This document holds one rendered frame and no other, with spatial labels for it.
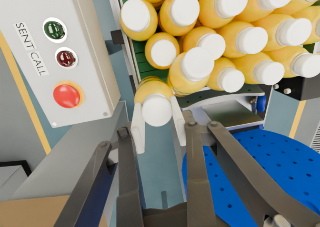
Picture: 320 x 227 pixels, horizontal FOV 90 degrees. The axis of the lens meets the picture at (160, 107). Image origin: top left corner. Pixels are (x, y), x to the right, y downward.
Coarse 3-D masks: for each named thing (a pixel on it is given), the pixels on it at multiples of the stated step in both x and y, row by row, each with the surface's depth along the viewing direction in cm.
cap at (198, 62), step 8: (192, 48) 20; (200, 48) 20; (184, 56) 20; (192, 56) 20; (200, 56) 20; (208, 56) 20; (184, 64) 20; (192, 64) 20; (200, 64) 20; (208, 64) 20; (184, 72) 21; (192, 72) 20; (200, 72) 20; (208, 72) 20
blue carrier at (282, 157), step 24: (264, 144) 37; (288, 144) 36; (216, 168) 33; (264, 168) 32; (288, 168) 30; (312, 168) 29; (216, 192) 29; (288, 192) 26; (312, 192) 26; (240, 216) 24
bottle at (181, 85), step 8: (176, 64) 23; (176, 72) 23; (168, 80) 29; (176, 80) 24; (184, 80) 23; (192, 80) 22; (200, 80) 22; (208, 80) 24; (176, 88) 26; (184, 88) 24; (192, 88) 24; (200, 88) 24; (176, 96) 37; (184, 96) 36
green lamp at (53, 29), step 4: (52, 20) 20; (44, 24) 19; (48, 24) 19; (52, 24) 19; (56, 24) 19; (44, 28) 19; (48, 28) 19; (52, 28) 19; (56, 28) 19; (60, 28) 20; (48, 32) 20; (52, 32) 20; (56, 32) 20; (60, 32) 20; (48, 36) 20; (52, 36) 20; (56, 36) 20; (60, 36) 20
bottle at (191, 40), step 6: (192, 30) 29; (198, 30) 27; (204, 30) 27; (210, 30) 27; (180, 36) 35; (186, 36) 30; (192, 36) 27; (198, 36) 27; (204, 36) 26; (180, 42) 33; (186, 42) 29; (192, 42) 27; (198, 42) 26; (180, 48) 33; (186, 48) 29
